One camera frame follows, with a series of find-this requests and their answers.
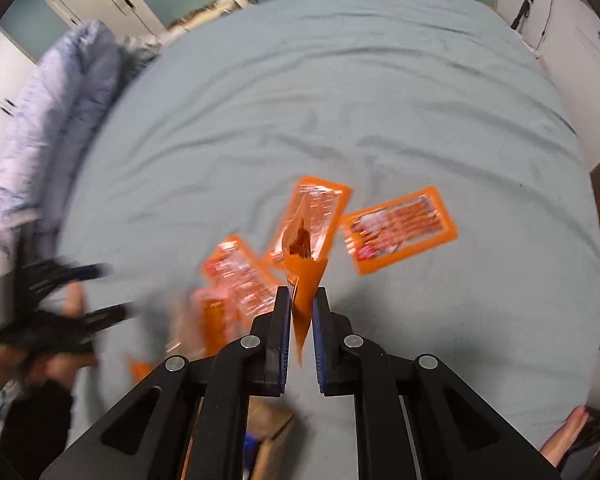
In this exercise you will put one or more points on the person's foot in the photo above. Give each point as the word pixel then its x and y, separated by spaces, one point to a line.
pixel 562 435

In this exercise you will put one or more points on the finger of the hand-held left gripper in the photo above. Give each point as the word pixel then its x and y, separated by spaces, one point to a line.
pixel 82 272
pixel 105 317

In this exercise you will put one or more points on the brown cardboard box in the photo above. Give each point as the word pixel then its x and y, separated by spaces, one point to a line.
pixel 272 440

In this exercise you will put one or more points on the black slipper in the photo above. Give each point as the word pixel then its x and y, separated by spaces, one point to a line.
pixel 597 422

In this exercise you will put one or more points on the bed with grey-blue sheet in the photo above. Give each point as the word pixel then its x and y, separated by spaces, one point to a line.
pixel 330 85

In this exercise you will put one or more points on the orange sausage stick packet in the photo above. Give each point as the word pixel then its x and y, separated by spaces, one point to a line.
pixel 141 370
pixel 302 285
pixel 325 205
pixel 212 320
pixel 405 232
pixel 235 275

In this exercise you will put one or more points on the person's left forearm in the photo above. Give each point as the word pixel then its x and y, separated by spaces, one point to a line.
pixel 35 425

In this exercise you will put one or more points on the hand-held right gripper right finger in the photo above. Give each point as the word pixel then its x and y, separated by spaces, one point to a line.
pixel 318 355

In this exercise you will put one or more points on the blue white snack packet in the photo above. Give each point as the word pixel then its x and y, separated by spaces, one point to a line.
pixel 250 450

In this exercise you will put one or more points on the white cabinet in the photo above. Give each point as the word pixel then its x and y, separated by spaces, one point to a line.
pixel 570 60

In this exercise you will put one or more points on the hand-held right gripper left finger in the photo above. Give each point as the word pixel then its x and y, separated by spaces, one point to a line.
pixel 282 355

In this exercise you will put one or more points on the lavender quilt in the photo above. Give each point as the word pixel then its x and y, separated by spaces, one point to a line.
pixel 45 135

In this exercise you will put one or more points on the grey patterned cloth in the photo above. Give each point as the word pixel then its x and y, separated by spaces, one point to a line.
pixel 140 47

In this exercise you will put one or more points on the beige bag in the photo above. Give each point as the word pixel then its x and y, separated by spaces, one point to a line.
pixel 215 10

